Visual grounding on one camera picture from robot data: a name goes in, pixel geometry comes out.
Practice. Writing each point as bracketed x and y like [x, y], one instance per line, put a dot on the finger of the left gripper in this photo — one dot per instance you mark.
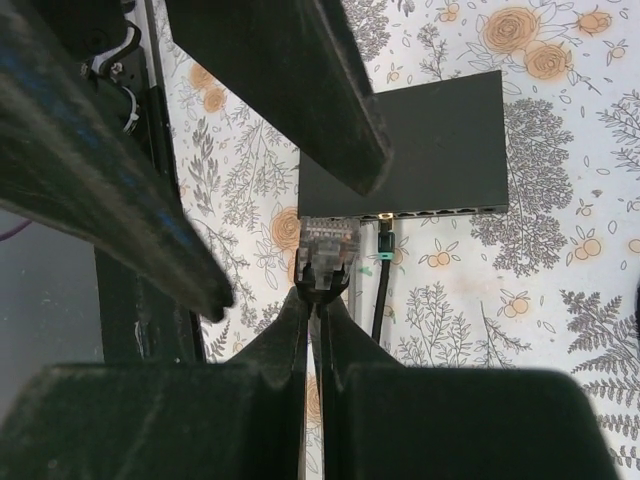
[297, 64]

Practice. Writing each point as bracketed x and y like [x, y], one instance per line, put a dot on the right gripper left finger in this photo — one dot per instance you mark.
[240, 419]

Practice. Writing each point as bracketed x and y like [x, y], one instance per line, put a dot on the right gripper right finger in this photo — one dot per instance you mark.
[384, 420]

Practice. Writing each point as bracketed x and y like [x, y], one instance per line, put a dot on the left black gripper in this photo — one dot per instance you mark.
[67, 164]

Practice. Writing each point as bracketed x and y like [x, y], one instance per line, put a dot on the black network switch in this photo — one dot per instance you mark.
[450, 156]

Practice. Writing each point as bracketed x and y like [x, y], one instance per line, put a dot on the floral table mat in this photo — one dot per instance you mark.
[550, 283]

